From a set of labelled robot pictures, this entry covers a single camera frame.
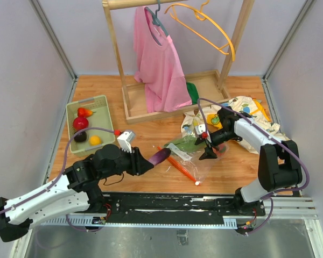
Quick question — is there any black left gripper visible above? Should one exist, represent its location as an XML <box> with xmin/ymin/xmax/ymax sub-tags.
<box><xmin>100</xmin><ymin>144</ymin><xmax>154</xmax><ymax>180</ymax></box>

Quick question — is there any purple plush eggplant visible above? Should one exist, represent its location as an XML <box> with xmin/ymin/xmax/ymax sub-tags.
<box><xmin>148</xmin><ymin>148</ymin><xmax>171</xmax><ymax>166</ymax></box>

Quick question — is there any green plush vegetable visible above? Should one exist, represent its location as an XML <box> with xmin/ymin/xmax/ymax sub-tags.
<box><xmin>164</xmin><ymin>135</ymin><xmax>206</xmax><ymax>153</ymax></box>

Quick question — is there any clear zip top bag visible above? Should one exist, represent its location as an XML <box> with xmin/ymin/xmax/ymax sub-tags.
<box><xmin>163</xmin><ymin>132</ymin><xmax>225</xmax><ymax>186</ymax></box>

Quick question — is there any yellow plush fruit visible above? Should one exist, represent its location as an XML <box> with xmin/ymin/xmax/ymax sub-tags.
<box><xmin>89</xmin><ymin>135</ymin><xmax>102</xmax><ymax>146</ymax></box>

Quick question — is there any red plush fruit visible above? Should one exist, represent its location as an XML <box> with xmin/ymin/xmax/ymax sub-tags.
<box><xmin>72</xmin><ymin>117</ymin><xmax>89</xmax><ymax>131</ymax></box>

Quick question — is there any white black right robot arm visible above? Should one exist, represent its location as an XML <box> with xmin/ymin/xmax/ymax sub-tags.
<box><xmin>195</xmin><ymin>108</ymin><xmax>303</xmax><ymax>215</ymax></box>

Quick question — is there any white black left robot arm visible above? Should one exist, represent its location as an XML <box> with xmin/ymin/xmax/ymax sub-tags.
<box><xmin>0</xmin><ymin>144</ymin><xmax>156</xmax><ymax>242</ymax></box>

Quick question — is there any cartoon print children's garment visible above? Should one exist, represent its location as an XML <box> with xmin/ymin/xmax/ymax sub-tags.
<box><xmin>180</xmin><ymin>95</ymin><xmax>290</xmax><ymax>155</ymax></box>

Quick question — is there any light green plastic basket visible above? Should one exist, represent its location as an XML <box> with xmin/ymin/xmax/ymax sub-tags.
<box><xmin>66</xmin><ymin>95</ymin><xmax>115</xmax><ymax>157</ymax></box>

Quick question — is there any dark purple plush fruit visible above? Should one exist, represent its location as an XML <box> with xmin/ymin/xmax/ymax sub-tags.
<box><xmin>74</xmin><ymin>131</ymin><xmax>87</xmax><ymax>143</ymax></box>

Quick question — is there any wooden clothes rack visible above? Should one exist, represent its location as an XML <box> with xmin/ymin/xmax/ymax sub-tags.
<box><xmin>102</xmin><ymin>1</ymin><xmax>254</xmax><ymax>124</ymax></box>

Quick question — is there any green cloth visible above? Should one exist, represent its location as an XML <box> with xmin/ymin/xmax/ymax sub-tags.
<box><xmin>186</xmin><ymin>82</ymin><xmax>199</xmax><ymax>105</ymax></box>

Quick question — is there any red orange plush pepper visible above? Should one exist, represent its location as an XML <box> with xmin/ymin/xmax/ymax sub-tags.
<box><xmin>77</xmin><ymin>107</ymin><xmax>94</xmax><ymax>118</ymax></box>

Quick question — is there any pink t-shirt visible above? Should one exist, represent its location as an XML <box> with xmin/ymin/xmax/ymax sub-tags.
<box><xmin>134</xmin><ymin>6</ymin><xmax>192</xmax><ymax>113</ymax></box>

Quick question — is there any yellow clothes hanger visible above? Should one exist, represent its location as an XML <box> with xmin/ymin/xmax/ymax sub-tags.
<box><xmin>164</xmin><ymin>0</ymin><xmax>236</xmax><ymax>61</ymax></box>

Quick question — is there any grey clothes hanger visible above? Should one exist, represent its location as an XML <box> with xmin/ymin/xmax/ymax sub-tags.
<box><xmin>144</xmin><ymin>0</ymin><xmax>169</xmax><ymax>37</ymax></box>

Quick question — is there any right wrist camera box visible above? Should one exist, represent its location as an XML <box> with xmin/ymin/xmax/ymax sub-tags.
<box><xmin>195</xmin><ymin>124</ymin><xmax>208</xmax><ymax>139</ymax></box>

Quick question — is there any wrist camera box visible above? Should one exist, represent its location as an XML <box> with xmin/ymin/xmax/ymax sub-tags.
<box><xmin>117</xmin><ymin>130</ymin><xmax>136</xmax><ymax>153</ymax></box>
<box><xmin>195</xmin><ymin>124</ymin><xmax>208</xmax><ymax>139</ymax></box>

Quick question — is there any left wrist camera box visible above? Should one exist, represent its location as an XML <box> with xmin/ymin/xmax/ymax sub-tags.
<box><xmin>117</xmin><ymin>130</ymin><xmax>136</xmax><ymax>153</ymax></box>

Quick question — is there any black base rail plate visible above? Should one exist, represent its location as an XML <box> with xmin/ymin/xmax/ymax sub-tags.
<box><xmin>97</xmin><ymin>192</ymin><xmax>266</xmax><ymax>217</ymax></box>

